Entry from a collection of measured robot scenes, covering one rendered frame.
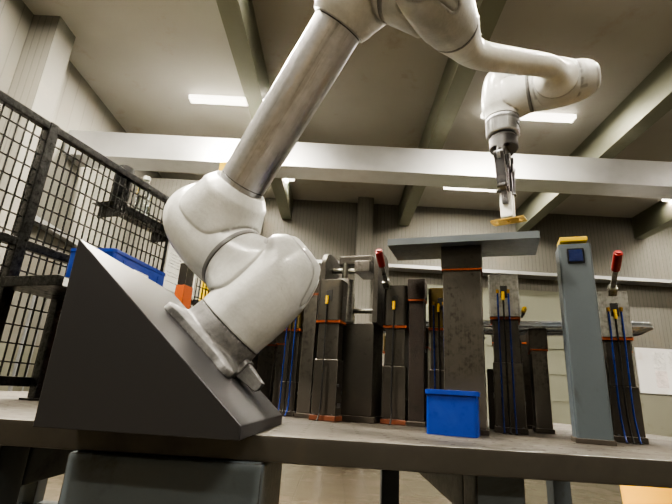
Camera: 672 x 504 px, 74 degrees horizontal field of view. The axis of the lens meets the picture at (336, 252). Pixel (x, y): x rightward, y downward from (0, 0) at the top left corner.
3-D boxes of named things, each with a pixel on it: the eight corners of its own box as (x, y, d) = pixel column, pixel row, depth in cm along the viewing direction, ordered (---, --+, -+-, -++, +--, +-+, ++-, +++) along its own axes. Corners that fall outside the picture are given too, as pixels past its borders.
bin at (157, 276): (161, 308, 164) (167, 274, 168) (107, 288, 135) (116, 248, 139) (120, 307, 167) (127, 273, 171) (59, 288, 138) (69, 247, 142)
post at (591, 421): (609, 443, 98) (587, 252, 112) (617, 446, 92) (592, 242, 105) (570, 440, 101) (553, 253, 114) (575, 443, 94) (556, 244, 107)
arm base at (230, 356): (240, 395, 76) (264, 371, 77) (161, 305, 82) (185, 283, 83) (261, 396, 94) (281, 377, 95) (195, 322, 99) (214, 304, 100)
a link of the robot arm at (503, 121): (523, 123, 126) (524, 142, 124) (490, 132, 131) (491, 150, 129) (514, 106, 119) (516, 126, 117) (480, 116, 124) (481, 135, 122)
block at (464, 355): (489, 433, 107) (482, 253, 120) (489, 435, 100) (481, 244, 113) (446, 430, 110) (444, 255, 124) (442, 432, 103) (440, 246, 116)
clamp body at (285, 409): (304, 417, 137) (313, 297, 149) (289, 418, 127) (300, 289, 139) (285, 415, 139) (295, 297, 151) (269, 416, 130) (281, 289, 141)
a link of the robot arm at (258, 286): (239, 343, 79) (328, 258, 83) (183, 279, 87) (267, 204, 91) (267, 363, 93) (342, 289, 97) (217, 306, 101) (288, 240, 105)
